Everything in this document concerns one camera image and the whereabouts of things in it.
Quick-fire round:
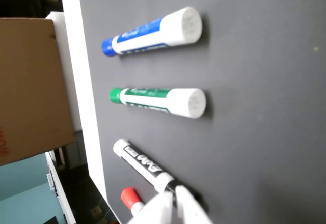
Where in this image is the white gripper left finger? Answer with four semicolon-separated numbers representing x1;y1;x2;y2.
127;192;175;224

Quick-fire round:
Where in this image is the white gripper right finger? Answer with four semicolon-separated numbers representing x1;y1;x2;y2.
175;185;213;224

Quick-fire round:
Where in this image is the black dry erase marker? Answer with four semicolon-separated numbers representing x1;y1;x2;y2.
113;139;202;208

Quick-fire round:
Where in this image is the red dry erase marker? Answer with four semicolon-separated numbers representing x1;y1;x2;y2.
120;187;146;213

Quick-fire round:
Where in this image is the green dry erase marker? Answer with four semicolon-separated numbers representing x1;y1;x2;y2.
108;87;207;119

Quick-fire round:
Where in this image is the blue dry erase marker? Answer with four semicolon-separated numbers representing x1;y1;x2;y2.
101;6;203;57

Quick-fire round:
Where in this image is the white panel with label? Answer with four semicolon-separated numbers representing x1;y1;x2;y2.
44;151;77;224

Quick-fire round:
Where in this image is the grey rubber mat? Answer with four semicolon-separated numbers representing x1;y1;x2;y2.
77;0;326;224

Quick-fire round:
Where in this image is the brown cardboard box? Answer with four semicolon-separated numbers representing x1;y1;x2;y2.
0;17;76;166

